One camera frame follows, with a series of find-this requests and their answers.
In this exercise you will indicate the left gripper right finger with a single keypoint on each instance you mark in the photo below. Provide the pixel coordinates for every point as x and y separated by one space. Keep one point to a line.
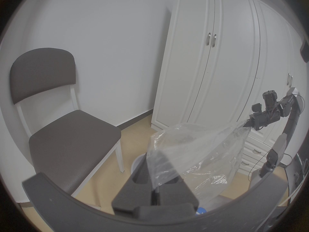
178 194

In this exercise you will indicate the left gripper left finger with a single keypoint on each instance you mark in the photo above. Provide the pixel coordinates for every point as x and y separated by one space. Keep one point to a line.
135 194

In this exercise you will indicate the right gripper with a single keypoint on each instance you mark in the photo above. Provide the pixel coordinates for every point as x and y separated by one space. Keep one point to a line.
259 121

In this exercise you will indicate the clear plastic bag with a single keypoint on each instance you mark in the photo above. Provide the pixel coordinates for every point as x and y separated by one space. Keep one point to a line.
205 148

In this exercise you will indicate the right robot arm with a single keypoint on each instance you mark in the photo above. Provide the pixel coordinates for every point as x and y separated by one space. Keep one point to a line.
293 119

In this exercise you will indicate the white trash bin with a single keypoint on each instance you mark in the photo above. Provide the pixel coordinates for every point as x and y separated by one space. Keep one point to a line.
137 163

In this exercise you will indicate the white wardrobe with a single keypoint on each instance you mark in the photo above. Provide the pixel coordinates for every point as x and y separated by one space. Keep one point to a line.
205 69

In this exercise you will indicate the grey padded white chair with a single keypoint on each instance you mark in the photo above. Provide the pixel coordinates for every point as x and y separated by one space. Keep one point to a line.
72 134

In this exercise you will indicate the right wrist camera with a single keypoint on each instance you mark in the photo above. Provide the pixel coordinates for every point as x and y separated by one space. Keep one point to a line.
256 107

